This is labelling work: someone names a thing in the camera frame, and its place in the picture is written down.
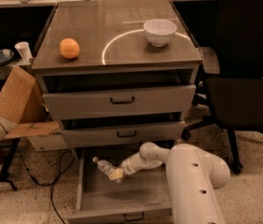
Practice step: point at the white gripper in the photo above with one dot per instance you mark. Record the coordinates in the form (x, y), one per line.
(127, 166)

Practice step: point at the white ceramic bowl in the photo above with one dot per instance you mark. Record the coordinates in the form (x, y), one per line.
(159, 32)

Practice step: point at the black office chair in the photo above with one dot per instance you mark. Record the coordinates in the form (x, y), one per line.
(233, 73)

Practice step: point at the white paper cup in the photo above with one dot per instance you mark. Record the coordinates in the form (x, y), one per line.
(24, 50)

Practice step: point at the black metal stand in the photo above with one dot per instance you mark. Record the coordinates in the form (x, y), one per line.
(4, 174)

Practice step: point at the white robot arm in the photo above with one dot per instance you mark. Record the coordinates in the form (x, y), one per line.
(192, 176)

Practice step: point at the dark blue plate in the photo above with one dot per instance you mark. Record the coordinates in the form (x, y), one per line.
(6, 56)

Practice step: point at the bottom grey drawer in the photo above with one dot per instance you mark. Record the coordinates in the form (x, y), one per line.
(102, 201)

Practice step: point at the brown cardboard box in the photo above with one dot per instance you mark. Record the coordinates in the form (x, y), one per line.
(21, 103)

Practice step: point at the clear plastic water bottle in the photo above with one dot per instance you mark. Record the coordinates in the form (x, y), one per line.
(104, 166)

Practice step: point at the orange fruit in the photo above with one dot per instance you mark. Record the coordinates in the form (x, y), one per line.
(69, 48)

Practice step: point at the grey drawer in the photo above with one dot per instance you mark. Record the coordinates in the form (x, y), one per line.
(122, 94)
(102, 201)
(122, 130)

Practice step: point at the top grey drawer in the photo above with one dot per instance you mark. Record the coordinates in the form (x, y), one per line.
(122, 94)

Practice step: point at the middle grey drawer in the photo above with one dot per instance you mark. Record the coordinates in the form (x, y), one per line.
(122, 130)

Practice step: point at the grey three-drawer cabinet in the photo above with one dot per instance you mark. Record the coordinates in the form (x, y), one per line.
(111, 38)

